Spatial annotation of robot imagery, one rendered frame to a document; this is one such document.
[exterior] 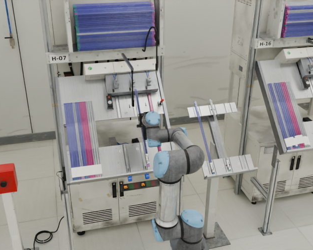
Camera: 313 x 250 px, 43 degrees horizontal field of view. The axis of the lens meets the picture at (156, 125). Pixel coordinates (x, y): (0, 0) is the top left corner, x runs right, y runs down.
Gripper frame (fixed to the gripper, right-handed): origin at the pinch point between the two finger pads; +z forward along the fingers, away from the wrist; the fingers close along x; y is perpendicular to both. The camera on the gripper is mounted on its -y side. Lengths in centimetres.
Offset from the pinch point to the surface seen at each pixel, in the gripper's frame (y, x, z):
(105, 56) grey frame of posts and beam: 49, 16, 14
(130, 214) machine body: -61, 5, 60
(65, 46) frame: 59, 40, 20
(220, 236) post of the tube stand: -87, -58, 45
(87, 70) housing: 41, 28, 15
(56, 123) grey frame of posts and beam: 11, 51, 41
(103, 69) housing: 40.9, 17.9, 15.1
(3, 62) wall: 88, 96, 163
